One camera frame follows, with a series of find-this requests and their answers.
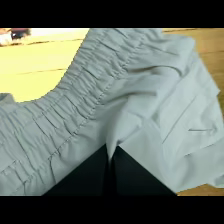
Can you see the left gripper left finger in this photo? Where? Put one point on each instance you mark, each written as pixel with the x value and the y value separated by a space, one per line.
pixel 88 176

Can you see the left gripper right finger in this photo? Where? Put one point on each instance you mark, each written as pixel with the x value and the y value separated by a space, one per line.
pixel 136 178

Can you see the light grey pants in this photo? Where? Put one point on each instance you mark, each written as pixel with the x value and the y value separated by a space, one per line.
pixel 110 100

